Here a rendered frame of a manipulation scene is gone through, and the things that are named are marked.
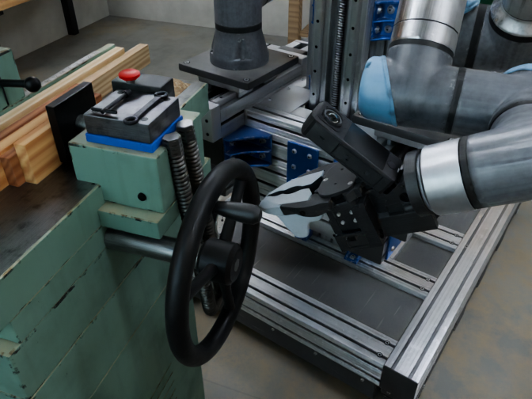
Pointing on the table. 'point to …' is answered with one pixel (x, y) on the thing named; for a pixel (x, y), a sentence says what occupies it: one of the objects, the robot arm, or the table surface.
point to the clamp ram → (70, 116)
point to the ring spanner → (145, 108)
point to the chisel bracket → (8, 66)
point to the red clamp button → (129, 74)
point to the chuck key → (113, 103)
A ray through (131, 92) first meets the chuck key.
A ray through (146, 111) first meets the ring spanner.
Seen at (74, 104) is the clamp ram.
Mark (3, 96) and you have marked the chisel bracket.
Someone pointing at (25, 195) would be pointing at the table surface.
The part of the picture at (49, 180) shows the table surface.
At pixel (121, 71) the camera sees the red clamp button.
